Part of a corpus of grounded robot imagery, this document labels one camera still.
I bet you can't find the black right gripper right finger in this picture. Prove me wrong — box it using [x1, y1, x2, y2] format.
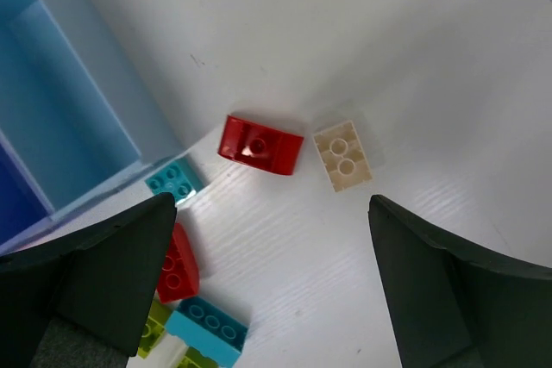
[368, 195, 551, 367]

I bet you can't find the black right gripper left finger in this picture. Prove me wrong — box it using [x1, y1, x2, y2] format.
[1, 193, 177, 367]

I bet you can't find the lime curved lego brick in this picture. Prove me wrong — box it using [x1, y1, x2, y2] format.
[137, 299, 172, 359]

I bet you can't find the red sloped lego brick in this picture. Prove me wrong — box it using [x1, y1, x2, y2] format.
[156, 222, 200, 303]

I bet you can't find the long teal lego brick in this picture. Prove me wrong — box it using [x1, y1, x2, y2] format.
[165, 296, 248, 367]

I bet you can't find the small teal lego brick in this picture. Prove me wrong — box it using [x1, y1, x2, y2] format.
[145, 158, 204, 204]

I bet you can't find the white lego brick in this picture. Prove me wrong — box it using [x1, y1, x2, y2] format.
[313, 121, 372, 192]

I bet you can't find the red curved lego brick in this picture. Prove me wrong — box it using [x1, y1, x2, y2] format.
[217, 115, 304, 176]

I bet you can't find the blue sorting container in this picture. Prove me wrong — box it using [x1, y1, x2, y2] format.
[1, 0, 182, 253]

